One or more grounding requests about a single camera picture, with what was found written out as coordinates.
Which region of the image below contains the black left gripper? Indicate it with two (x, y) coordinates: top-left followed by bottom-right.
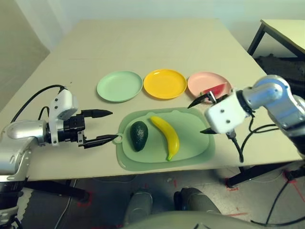
(58, 109), (119, 150)

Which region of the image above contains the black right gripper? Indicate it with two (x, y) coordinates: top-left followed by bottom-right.
(187, 91), (230, 135)

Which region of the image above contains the red toy watermelon slice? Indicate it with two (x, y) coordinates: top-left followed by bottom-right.
(200, 82), (229, 97)

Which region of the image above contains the yellow toy banana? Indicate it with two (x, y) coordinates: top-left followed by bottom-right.
(150, 116), (180, 161)

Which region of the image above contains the dark green toy avocado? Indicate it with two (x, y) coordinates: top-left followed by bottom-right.
(130, 121), (149, 152)

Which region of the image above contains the pink plate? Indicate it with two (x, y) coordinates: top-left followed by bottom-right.
(187, 72), (233, 102)

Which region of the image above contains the green plate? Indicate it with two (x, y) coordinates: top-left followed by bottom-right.
(96, 70), (143, 103)

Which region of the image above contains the yellow plate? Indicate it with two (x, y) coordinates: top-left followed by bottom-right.
(143, 69), (187, 100)

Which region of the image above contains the green silicone tray mat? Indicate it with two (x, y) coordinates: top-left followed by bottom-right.
(112, 107), (216, 172)

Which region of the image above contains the grey robot right leg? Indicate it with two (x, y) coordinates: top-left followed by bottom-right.
(173, 187), (222, 214)

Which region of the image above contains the grey robot leg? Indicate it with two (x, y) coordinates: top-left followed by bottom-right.
(123, 190), (153, 226)
(173, 187), (222, 214)

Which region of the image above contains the grey robot left leg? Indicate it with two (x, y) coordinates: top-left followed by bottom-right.
(123, 190), (153, 226)

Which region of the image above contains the dark rug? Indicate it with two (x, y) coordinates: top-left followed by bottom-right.
(254, 54), (305, 89)

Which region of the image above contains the grey robot torso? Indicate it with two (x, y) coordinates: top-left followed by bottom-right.
(119, 211), (270, 229)

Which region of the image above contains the white scalloped foam sheet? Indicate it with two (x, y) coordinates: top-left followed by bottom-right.
(14, 188), (31, 229)

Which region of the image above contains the side table with black legs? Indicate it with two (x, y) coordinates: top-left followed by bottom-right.
(247, 19), (305, 58)

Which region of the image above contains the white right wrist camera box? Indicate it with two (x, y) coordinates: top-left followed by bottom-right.
(204, 94), (251, 135)

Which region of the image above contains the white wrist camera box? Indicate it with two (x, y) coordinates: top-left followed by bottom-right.
(49, 88), (79, 146)
(204, 94), (251, 135)

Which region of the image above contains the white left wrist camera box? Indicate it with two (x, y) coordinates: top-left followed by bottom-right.
(49, 88), (79, 146)

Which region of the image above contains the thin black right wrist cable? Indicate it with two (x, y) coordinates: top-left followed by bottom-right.
(247, 112), (279, 132)

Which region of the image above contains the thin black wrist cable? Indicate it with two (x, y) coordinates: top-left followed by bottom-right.
(38, 106), (51, 122)
(247, 112), (279, 132)

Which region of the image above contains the black right wrist usb cable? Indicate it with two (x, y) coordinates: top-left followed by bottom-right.
(226, 132), (282, 163)

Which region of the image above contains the black wrist usb cable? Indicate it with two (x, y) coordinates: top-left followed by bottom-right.
(226, 132), (282, 163)
(10, 84), (67, 124)

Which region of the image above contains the thin black left wrist cable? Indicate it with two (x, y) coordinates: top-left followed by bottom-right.
(38, 106), (51, 122)

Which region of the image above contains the black left wrist usb cable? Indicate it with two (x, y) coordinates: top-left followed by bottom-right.
(10, 84), (67, 124)

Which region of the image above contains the black hanging robot cable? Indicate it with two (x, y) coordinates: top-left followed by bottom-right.
(249, 180), (305, 226)

